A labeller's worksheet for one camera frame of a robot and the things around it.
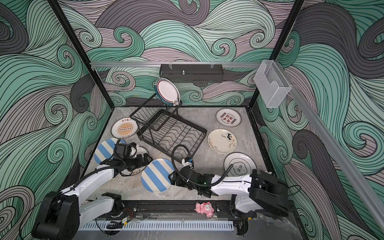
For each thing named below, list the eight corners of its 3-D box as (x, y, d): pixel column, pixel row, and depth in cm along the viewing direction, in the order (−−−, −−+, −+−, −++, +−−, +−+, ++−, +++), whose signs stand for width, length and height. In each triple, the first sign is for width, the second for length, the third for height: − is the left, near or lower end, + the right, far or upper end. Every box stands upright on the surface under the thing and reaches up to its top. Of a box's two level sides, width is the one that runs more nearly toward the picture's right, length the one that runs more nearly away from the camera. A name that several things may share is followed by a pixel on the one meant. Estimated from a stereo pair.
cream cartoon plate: (209, 153, 96) (209, 152, 94) (206, 129, 108) (207, 128, 106) (239, 153, 96) (240, 152, 94) (233, 129, 108) (234, 128, 106)
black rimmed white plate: (225, 176, 86) (226, 174, 84) (221, 154, 95) (222, 152, 93) (257, 176, 86) (259, 174, 84) (251, 154, 95) (252, 152, 93)
